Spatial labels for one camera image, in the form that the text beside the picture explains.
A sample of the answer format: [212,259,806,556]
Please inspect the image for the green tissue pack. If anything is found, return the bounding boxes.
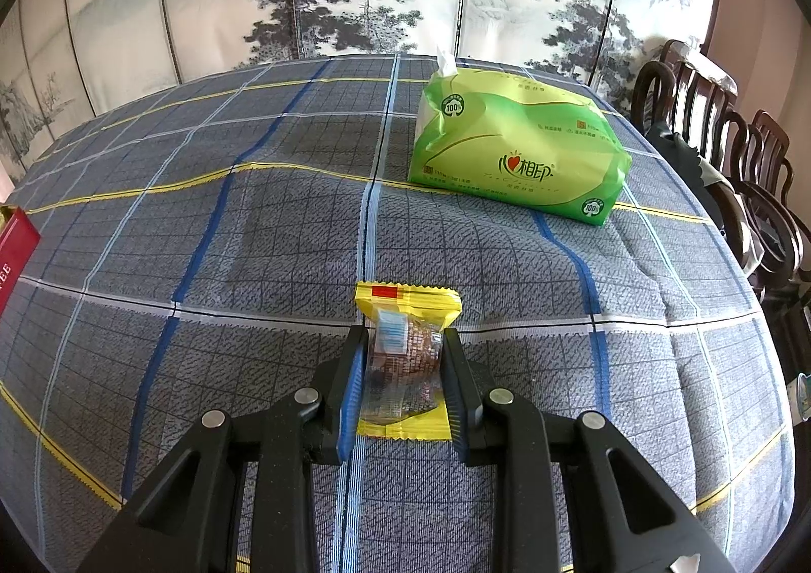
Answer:
[407,44,635,228]

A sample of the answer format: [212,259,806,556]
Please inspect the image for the dark wooden armchair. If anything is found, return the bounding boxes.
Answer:
[728,110,811,295]
[630,39,770,283]

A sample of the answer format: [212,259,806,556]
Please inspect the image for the red and gold tin box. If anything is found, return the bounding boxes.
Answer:
[0,206,42,321]

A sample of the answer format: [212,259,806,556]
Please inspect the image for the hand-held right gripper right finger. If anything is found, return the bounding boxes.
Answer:
[441,326,723,573]

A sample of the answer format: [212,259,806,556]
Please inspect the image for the small yellow snack packet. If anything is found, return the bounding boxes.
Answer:
[353,282,462,442]

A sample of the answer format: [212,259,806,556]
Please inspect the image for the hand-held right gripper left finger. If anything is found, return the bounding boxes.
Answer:
[76,325,370,573]

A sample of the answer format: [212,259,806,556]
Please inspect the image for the dark cloth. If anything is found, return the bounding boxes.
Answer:
[646,126,720,187]

